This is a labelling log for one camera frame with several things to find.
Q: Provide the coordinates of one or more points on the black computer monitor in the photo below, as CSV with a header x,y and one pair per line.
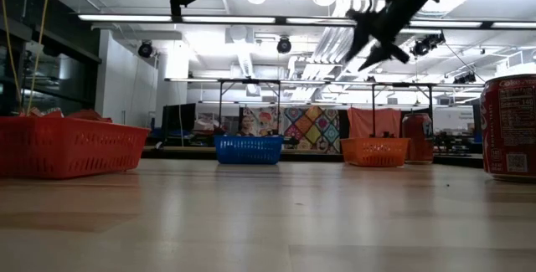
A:
x,y
178,117

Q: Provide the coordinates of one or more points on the black station frame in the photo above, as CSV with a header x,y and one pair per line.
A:
x,y
373,109
220,104

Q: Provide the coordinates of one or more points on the overhead light bar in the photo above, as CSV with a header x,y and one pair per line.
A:
x,y
280,21

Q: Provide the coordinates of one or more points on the orange hanging cloth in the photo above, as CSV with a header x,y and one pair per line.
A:
x,y
374,122

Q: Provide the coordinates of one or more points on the person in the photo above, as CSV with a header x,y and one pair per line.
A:
x,y
247,127

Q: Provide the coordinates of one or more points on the black aluminium rig frame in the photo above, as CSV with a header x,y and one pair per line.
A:
x,y
310,157

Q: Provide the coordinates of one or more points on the red plastic basket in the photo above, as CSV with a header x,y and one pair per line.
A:
x,y
71,150

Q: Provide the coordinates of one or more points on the red labelled canister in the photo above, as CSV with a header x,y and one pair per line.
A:
x,y
416,142

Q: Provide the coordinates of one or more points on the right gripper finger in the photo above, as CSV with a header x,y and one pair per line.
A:
x,y
362,29
385,52

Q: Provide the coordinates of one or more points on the orange plastic basket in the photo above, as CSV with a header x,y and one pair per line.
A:
x,y
372,152

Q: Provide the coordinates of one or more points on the geometric patterned quilt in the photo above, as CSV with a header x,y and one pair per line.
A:
x,y
312,129

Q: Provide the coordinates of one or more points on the blue plastic basket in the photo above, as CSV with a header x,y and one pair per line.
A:
x,y
247,150

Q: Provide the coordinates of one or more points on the red soda can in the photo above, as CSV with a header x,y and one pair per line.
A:
x,y
508,129

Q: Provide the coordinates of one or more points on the floral patterned quilt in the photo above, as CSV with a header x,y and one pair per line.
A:
x,y
266,119

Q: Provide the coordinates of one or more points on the black hanging camera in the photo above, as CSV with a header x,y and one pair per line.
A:
x,y
427,45
145,49
465,78
284,45

